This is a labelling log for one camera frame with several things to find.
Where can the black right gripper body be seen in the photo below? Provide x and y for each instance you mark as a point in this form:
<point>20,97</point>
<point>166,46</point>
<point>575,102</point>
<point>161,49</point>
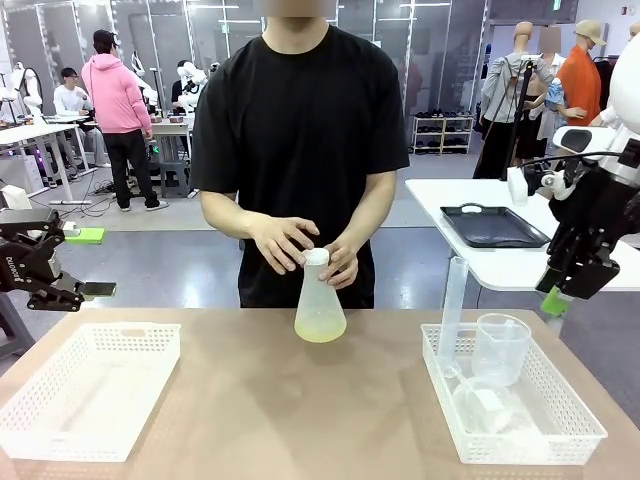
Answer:
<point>595,215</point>

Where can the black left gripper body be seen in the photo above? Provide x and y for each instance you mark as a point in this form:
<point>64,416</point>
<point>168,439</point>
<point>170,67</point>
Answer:
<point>15,265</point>

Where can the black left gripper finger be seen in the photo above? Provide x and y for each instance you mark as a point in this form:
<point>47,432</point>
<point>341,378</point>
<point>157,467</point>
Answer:
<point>85,235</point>
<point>55,297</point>

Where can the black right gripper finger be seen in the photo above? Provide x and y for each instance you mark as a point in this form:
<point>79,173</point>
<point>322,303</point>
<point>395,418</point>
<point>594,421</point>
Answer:
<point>592,277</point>
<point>550,275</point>

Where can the clear plastic measuring beaker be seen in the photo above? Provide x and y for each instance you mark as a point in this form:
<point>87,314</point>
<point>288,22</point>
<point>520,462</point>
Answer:
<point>500,350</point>

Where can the clear plastic graduated cylinder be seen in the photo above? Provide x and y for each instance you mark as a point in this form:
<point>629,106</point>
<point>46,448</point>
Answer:
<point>452,310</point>

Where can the clear plastic funnel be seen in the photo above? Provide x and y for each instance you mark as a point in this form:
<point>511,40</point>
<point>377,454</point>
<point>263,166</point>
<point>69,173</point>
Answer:
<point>472,407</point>

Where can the white round flask cap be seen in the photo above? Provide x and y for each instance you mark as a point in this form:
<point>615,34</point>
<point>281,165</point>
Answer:
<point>316,256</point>

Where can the translucent plastic conical flask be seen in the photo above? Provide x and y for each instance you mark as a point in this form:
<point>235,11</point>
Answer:
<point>320,310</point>

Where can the person's left forearm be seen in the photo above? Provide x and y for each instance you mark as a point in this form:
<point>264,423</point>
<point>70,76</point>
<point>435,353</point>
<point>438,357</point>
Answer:
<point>375,210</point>

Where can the person's right forearm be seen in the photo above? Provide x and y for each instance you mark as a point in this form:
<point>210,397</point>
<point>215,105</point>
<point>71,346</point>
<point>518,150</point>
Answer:
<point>225,215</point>

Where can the person's right hand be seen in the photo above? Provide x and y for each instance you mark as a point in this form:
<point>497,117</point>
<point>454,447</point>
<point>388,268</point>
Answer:
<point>282,242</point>

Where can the person's left hand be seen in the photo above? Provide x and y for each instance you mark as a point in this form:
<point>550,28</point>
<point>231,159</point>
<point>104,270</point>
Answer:
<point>342,267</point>

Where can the grey stand leg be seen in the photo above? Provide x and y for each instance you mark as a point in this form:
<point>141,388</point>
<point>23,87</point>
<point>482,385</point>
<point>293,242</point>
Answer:
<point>12,325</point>

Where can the black plastic tray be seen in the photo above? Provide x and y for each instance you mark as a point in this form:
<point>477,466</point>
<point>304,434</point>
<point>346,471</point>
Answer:
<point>495,227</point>

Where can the mannequin in orange trousers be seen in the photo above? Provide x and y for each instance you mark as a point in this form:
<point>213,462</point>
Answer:
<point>607,117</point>

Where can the white perforated plastic basket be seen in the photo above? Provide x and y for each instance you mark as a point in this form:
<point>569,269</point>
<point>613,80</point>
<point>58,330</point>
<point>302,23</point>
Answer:
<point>550,450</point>
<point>75,400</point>

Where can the grey plastic stool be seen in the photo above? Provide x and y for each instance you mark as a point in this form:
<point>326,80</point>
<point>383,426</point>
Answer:
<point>172,177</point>

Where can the long white desk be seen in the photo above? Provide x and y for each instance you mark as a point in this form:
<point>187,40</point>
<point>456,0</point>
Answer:
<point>30,132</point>

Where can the figure in blue floral dress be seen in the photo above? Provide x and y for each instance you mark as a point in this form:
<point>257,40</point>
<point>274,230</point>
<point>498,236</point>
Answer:
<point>552,100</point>

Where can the mannequin in orange jacket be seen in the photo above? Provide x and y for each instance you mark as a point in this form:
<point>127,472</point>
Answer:
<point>580,85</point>

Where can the dark hanging garments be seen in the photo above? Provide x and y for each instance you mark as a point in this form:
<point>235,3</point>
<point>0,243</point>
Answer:
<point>606,82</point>

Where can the seated person in white shirt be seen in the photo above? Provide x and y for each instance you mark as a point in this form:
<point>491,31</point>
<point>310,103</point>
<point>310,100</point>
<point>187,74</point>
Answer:
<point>65,102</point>

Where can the black tripod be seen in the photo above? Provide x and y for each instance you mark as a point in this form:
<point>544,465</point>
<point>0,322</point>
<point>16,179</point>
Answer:
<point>522,100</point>

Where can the white side table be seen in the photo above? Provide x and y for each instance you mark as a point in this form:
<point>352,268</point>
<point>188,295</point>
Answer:
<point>430,200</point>

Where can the person in pink hoodie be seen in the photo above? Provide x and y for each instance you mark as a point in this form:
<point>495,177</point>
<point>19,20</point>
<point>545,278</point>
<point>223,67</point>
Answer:
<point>115,95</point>

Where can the mannequin in grey shirt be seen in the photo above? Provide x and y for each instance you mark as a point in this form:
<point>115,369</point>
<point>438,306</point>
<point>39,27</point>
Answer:
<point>505,90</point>

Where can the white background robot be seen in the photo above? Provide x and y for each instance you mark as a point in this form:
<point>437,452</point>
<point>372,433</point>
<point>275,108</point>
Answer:
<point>192,77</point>
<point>31,90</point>

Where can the white shoe rack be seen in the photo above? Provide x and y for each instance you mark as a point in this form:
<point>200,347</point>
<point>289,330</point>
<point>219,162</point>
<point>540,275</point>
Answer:
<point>442,135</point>

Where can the person in black t-shirt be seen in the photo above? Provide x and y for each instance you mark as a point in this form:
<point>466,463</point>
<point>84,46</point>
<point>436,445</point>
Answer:
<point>300,125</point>

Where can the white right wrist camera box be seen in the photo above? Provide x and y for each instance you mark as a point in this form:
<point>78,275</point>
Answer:
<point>517,187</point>

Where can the metal frame workbench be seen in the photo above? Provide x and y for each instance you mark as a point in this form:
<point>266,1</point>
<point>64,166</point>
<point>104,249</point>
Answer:
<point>170,127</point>

